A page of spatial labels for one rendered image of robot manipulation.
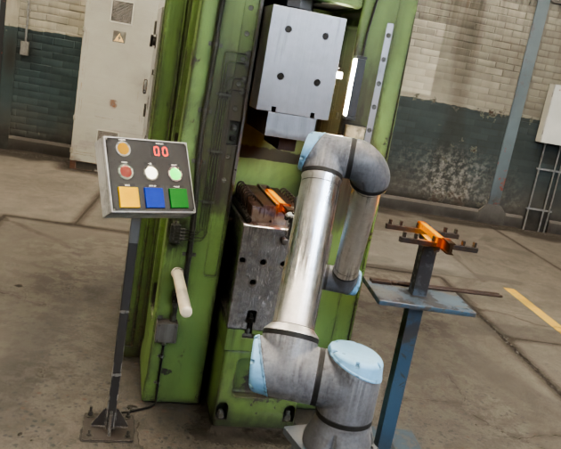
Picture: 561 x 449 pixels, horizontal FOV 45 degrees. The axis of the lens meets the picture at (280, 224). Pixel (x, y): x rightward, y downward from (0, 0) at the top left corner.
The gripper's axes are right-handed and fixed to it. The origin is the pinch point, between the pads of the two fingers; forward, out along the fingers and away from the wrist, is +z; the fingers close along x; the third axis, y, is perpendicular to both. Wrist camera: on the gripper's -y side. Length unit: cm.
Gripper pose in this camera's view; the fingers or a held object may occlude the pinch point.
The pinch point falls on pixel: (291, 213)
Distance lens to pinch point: 261.3
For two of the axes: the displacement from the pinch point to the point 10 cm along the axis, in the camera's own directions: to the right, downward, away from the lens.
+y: -1.7, 9.6, 2.2
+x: 9.6, 1.1, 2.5
